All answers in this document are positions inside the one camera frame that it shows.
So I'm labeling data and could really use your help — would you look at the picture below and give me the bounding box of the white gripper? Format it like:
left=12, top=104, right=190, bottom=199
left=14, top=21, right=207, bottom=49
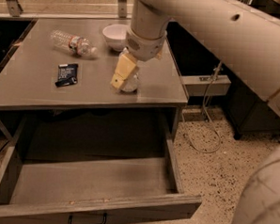
left=111, top=28, right=166, bottom=90

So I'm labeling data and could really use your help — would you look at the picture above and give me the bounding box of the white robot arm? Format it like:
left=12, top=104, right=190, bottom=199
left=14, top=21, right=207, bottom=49
left=112, top=0, right=280, bottom=224

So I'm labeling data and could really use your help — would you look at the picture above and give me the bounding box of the clear plastic water bottle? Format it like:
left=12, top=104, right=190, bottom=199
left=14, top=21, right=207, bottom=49
left=50, top=29, right=98, bottom=58

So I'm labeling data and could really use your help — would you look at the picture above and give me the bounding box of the open grey top drawer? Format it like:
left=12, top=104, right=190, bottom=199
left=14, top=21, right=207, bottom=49
left=0, top=111, right=201, bottom=224

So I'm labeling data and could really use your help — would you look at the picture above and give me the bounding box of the white ceramic bowl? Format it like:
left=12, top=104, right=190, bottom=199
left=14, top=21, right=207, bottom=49
left=102, top=24, right=129, bottom=52

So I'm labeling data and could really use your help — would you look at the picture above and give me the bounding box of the dark blue snack packet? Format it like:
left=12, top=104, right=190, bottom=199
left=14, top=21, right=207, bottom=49
left=54, top=63, right=79, bottom=88

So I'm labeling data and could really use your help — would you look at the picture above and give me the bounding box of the grey metal cabinet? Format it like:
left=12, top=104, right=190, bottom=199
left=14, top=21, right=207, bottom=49
left=0, top=19, right=187, bottom=147

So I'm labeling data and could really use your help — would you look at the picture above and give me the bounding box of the grey cable on floor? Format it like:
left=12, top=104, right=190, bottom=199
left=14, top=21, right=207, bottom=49
left=179, top=58, right=227, bottom=155

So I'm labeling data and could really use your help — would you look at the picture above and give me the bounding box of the grey metal side bracket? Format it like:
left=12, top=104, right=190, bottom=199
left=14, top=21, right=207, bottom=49
left=181, top=75, right=231, bottom=97

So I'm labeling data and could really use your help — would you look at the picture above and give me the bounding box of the metal rail with posts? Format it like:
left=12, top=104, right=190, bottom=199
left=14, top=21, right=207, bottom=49
left=0, top=0, right=133, bottom=19

